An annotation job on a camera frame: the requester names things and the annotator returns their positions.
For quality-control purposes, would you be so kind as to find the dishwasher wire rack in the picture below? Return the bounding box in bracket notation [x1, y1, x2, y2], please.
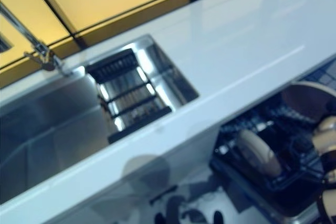
[212, 94, 332, 191]

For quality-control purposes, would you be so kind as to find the beige ceramic plate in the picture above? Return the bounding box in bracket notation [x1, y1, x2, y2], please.
[280, 81, 336, 120]
[237, 129, 284, 178]

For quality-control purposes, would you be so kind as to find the narrow grey cabinet door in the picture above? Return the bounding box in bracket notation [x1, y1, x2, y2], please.
[90, 126, 224, 224]

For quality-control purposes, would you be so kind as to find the black dish drying rack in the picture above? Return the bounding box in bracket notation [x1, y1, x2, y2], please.
[86, 48, 173, 144]

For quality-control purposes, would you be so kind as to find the stainless steel sink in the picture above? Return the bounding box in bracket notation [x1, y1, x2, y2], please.
[0, 34, 201, 205]

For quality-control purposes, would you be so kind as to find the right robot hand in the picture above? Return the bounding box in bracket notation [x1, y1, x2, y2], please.
[312, 115, 336, 156]

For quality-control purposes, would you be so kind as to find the chrome kitchen faucet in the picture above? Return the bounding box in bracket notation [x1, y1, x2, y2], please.
[0, 2, 72, 77]

